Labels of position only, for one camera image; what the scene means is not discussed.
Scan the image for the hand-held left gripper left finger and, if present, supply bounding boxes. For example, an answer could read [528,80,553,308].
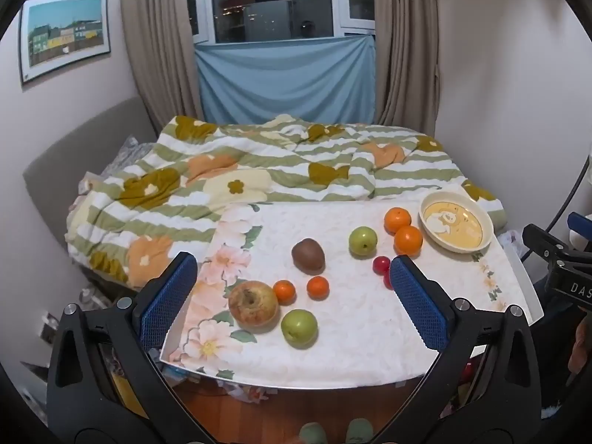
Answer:
[46,252,209,444]

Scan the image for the blue cloth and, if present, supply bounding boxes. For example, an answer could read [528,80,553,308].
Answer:
[194,34,377,125]

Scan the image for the person's right hand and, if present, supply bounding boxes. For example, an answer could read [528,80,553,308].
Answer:
[569,318,592,384]

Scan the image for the beige curtain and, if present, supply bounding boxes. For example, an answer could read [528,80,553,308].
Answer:
[372,0,440,135]
[119,0,206,135]

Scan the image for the grey headboard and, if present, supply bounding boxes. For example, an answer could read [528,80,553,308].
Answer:
[23,97,158,264]

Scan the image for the window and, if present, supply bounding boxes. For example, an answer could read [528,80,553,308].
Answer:
[185,0,377,44]

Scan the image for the green striped floral blanket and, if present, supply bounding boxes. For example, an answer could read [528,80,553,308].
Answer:
[65,115,507,287]

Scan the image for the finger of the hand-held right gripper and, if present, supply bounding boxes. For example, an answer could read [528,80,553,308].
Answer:
[522,223,580,265]
[568,212,592,242]

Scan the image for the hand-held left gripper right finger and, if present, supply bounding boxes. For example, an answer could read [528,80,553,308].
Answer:
[377,254,542,444]

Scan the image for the grey patterned pillow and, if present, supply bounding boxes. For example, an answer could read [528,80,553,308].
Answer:
[106,136,158,176]

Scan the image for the framed wall poster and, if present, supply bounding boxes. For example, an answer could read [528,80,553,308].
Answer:
[18,0,112,86]

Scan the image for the white floral table cloth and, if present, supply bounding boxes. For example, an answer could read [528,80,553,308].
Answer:
[169,185,539,387]

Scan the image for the dark cable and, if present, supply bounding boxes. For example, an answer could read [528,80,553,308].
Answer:
[546,152,592,236]

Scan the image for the cream yellow bowl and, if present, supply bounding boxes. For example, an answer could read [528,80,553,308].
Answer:
[418,191,495,254]

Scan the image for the large orange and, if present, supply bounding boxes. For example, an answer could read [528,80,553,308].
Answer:
[394,225,424,257]
[384,207,412,236]

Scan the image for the small tangerine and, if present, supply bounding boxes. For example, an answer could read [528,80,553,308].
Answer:
[273,280,297,306]
[307,276,330,299]

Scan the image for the red yellow apple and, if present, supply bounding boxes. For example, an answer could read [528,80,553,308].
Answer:
[228,280,279,334]

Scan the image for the white plastic bag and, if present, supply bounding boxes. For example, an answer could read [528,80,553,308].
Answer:
[499,229,525,260]

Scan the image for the brown kiwi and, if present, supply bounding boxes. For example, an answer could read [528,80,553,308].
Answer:
[291,238,325,273]

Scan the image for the person's green socked foot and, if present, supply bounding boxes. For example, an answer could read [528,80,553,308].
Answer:
[298,422,327,444]
[346,418,374,444]

